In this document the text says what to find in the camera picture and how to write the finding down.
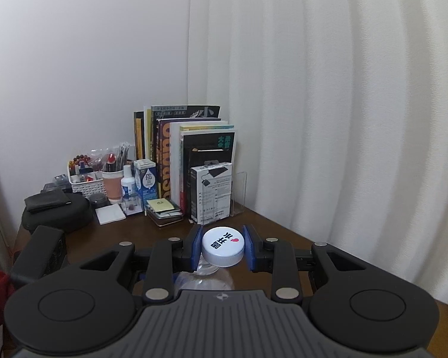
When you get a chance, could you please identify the pink paper cup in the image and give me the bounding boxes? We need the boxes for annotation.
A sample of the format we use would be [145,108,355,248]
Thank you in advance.
[102,169,125,202]

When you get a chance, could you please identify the white plastic basket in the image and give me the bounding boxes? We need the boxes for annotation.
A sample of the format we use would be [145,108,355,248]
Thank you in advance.
[67,164,106,199]

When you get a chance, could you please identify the blue and white carton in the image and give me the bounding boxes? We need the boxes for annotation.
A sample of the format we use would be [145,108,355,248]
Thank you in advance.
[134,159,159,206]

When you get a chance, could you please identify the coloured markers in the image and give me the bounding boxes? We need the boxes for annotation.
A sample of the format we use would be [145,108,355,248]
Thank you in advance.
[68,152,102,175]

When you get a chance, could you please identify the yellow sticky note pad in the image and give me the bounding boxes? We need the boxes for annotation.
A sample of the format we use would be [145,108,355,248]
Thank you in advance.
[146,198,173,212]

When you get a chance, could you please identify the white curtain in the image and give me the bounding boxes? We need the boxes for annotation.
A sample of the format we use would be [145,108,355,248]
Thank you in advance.
[187,0,448,308]

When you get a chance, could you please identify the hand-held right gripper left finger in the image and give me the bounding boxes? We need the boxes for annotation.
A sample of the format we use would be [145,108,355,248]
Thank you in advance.
[78,226,204,303]

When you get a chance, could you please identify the black device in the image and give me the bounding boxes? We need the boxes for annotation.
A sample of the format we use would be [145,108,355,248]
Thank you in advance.
[40,174,72,194]

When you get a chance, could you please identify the black zip case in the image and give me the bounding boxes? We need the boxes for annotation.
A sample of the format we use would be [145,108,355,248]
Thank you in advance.
[19,194,91,234]

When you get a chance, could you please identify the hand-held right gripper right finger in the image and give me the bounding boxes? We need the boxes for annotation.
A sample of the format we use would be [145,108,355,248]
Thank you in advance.
[242,225,368,303]

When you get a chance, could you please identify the clear plastic water bottle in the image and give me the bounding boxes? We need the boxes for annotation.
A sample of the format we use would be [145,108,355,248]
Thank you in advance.
[174,257,235,291]

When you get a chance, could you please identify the small white solution bottle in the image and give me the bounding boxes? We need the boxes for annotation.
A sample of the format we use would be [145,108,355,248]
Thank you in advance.
[120,164,137,203]

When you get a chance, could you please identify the black wallet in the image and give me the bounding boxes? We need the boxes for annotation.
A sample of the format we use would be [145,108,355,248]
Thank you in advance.
[24,188,72,214]

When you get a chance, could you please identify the clear acrylic bookend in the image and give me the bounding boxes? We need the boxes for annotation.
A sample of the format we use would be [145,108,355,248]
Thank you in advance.
[231,172,247,216]

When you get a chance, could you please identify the white bottle cap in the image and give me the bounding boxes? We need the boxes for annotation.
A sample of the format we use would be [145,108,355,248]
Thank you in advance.
[202,227,246,268]

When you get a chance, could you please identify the silver tin case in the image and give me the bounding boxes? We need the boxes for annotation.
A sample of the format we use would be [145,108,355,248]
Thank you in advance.
[145,205,183,227]

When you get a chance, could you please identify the small clear plastic case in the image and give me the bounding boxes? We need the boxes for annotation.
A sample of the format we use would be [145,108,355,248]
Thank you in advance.
[122,198,140,216]

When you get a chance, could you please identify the black and white product box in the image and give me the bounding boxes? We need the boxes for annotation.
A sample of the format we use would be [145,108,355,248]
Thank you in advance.
[190,162,233,224]

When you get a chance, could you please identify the row of books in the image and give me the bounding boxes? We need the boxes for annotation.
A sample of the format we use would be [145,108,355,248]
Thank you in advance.
[133,105,237,213]

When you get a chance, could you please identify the bundle of pens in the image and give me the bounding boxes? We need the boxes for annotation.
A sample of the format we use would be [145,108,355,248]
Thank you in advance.
[102,142,132,173]

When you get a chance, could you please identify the white sticky note pad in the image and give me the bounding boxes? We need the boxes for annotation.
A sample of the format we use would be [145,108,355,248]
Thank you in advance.
[95,204,127,226]

